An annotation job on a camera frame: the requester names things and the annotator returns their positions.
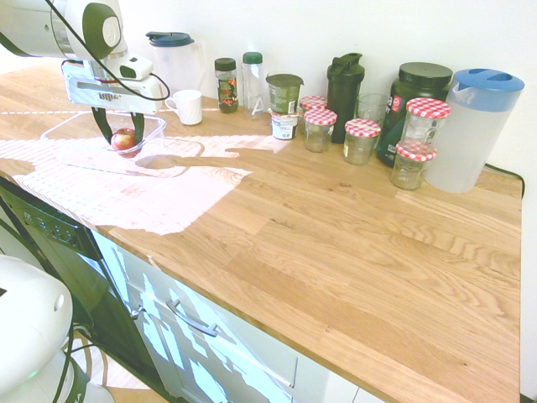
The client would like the clear plastic container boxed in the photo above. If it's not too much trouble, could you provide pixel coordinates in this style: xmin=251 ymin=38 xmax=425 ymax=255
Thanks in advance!
xmin=39 ymin=112 xmax=169 ymax=171

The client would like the white cabinet drawer front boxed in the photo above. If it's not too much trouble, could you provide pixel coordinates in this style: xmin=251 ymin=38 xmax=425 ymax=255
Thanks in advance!
xmin=91 ymin=229 xmax=381 ymax=403

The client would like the clear drinking glass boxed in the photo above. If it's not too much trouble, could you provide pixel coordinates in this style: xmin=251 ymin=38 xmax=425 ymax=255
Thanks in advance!
xmin=356 ymin=92 xmax=389 ymax=127

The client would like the tall jar red checked lid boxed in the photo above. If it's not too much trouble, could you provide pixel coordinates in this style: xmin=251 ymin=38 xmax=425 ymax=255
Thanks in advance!
xmin=399 ymin=97 xmax=453 ymax=154

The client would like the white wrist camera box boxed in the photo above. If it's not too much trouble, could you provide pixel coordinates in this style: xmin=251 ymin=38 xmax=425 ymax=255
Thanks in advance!
xmin=117 ymin=55 xmax=154 ymax=82

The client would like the white yogurt cup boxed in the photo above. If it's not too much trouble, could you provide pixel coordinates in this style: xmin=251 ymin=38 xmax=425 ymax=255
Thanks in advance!
xmin=269 ymin=110 xmax=301 ymax=141

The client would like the black shaker bottle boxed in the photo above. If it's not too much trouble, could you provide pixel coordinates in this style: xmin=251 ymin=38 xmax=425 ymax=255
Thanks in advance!
xmin=326 ymin=52 xmax=365 ymax=145

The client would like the white ceramic mug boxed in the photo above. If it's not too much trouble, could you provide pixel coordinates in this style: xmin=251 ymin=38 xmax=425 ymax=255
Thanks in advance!
xmin=164 ymin=88 xmax=204 ymax=127

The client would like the red apple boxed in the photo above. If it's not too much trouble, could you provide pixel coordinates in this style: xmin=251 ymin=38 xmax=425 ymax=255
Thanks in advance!
xmin=109 ymin=127 xmax=139 ymax=153

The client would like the dark green yogurt cup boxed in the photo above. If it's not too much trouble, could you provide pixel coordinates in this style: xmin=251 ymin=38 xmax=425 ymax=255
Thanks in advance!
xmin=265 ymin=73 xmax=305 ymax=115

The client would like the black protein powder tub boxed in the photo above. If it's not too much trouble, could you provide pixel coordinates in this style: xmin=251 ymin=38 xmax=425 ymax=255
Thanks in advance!
xmin=376 ymin=61 xmax=455 ymax=169

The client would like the small jar red checked lid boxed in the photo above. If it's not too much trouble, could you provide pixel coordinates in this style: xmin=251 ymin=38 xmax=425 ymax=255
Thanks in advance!
xmin=389 ymin=142 xmax=438 ymax=191
xmin=298 ymin=95 xmax=329 ymax=136
xmin=342 ymin=118 xmax=382 ymax=166
xmin=303 ymin=108 xmax=338 ymax=154

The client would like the silver drawer handle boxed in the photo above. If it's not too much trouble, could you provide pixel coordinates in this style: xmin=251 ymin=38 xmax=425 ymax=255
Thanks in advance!
xmin=164 ymin=298 xmax=220 ymax=338

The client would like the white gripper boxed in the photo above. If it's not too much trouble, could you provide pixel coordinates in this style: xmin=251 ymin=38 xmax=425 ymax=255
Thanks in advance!
xmin=62 ymin=60 xmax=164 ymax=150

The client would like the clear pitcher dark blue lid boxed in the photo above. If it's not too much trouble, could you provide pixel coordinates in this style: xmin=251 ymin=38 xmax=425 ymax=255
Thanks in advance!
xmin=144 ymin=31 xmax=207 ymax=101

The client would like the spice jar black lid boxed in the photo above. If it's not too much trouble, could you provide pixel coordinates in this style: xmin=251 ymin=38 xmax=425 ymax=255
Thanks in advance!
xmin=213 ymin=57 xmax=240 ymax=115

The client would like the clear bottle green cap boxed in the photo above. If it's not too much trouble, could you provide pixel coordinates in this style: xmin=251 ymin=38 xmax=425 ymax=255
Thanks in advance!
xmin=242 ymin=51 xmax=268 ymax=121

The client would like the clear pitcher light blue lid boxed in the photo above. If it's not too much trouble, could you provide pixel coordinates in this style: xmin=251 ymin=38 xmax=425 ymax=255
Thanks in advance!
xmin=424 ymin=68 xmax=526 ymax=194

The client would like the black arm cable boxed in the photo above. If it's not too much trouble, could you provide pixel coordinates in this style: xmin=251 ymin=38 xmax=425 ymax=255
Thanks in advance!
xmin=44 ymin=0 xmax=172 ymax=102

